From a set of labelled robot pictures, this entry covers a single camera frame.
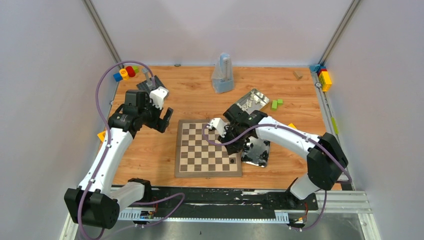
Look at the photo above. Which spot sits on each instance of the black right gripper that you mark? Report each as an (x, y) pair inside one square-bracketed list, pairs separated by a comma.
[(234, 148)]

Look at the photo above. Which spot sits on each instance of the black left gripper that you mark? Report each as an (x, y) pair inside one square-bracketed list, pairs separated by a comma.
[(158, 120)]

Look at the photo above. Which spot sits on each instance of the wooden chess board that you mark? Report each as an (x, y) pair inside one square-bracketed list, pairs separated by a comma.
[(196, 158)]

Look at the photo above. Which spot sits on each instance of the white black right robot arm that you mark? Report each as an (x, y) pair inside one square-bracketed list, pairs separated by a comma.
[(326, 161)]

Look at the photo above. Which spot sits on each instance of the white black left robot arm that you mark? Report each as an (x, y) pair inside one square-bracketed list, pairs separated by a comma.
[(92, 202)]

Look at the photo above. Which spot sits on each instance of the silver tin lid black pieces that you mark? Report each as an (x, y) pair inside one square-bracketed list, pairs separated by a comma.
[(256, 152)]

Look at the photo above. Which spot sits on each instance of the gold tin with white pieces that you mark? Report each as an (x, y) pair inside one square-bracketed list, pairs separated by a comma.
[(253, 100)]

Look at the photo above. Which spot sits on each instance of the dark grey lego plate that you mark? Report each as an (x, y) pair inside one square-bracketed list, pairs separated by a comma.
[(145, 87)]

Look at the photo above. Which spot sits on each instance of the red round toy block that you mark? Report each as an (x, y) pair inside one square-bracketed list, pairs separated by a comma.
[(130, 71)]

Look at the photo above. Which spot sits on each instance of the green toy block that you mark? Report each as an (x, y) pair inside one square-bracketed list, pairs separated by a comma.
[(276, 103)]

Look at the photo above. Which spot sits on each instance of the orange toy block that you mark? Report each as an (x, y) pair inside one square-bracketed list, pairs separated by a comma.
[(102, 135)]

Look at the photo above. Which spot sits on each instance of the yellow round toy block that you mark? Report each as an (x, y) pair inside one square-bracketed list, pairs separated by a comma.
[(124, 74)]

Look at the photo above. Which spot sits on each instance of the blue toy block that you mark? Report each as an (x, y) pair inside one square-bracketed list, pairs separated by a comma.
[(117, 77)]

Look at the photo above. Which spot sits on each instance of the blue metronome in plastic bag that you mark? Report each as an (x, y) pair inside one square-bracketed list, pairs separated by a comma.
[(222, 77)]

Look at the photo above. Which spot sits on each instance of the small wooden block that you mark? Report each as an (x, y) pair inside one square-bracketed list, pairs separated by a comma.
[(298, 75)]

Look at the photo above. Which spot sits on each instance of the stacked colourful blocks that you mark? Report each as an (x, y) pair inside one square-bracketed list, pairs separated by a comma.
[(323, 76)]

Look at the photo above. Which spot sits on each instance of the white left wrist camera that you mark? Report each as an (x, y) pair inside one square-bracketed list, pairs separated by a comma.
[(158, 97)]

